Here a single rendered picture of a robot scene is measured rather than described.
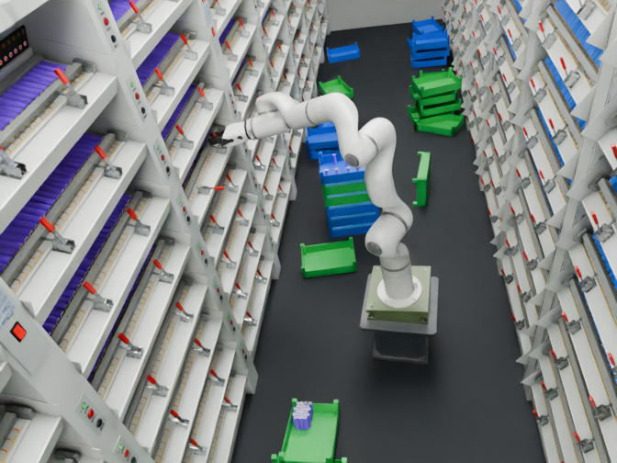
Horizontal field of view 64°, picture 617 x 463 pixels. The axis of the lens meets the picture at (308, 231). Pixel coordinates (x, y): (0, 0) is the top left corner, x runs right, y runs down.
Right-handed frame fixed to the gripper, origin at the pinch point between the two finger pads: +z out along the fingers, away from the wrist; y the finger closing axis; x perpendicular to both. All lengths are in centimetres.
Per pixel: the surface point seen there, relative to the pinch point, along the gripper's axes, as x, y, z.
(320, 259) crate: -105, 30, -9
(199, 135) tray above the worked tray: 12.1, -18.5, -5.1
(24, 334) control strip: 32, -119, -10
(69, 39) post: 62, -54, -6
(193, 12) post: 43.2, 15.9, -7.7
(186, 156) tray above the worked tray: 12.4, -32.0, -4.5
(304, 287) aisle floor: -104, 10, -1
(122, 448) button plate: -14, -119, -2
